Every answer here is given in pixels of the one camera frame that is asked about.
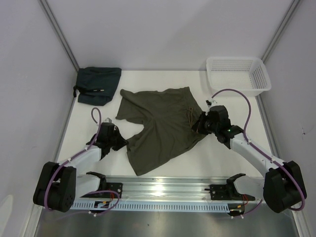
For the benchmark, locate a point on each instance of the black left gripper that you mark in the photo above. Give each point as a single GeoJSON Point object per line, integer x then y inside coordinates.
{"type": "Point", "coordinates": [122, 142]}

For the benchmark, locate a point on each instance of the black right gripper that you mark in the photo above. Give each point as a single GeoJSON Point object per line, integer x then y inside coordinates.
{"type": "Point", "coordinates": [198, 127]}

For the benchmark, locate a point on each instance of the olive green shorts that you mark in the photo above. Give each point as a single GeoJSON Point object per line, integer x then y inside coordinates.
{"type": "Point", "coordinates": [167, 118]}

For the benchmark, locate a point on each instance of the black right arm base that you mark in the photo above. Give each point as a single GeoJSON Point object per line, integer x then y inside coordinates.
{"type": "Point", "coordinates": [228, 191]}

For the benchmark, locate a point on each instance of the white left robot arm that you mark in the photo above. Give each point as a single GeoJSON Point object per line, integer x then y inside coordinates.
{"type": "Point", "coordinates": [60, 184]}

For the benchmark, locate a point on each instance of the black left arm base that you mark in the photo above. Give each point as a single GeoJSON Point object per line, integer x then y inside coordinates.
{"type": "Point", "coordinates": [105, 185]}

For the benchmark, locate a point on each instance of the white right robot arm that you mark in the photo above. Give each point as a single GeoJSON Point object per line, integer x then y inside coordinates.
{"type": "Point", "coordinates": [282, 186]}

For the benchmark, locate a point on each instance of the dark navy folded shorts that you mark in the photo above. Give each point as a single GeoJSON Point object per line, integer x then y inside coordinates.
{"type": "Point", "coordinates": [96, 85]}

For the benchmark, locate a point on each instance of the white plastic basket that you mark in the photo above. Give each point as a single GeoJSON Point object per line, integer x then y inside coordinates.
{"type": "Point", "coordinates": [245, 74]}

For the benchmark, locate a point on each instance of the aluminium mounting rail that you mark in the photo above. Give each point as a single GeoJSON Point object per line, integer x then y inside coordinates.
{"type": "Point", "coordinates": [168, 189]}

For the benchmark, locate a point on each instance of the white slotted cable duct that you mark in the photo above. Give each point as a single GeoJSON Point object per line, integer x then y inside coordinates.
{"type": "Point", "coordinates": [96, 205]}

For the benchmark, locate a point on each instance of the right aluminium frame post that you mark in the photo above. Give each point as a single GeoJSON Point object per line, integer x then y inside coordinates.
{"type": "Point", "coordinates": [294, 6]}

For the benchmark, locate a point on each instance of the aluminium frame post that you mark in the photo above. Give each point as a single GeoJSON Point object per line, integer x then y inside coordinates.
{"type": "Point", "coordinates": [59, 33]}
{"type": "Point", "coordinates": [294, 6]}

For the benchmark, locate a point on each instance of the left aluminium frame post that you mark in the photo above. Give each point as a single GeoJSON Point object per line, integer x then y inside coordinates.
{"type": "Point", "coordinates": [59, 33]}

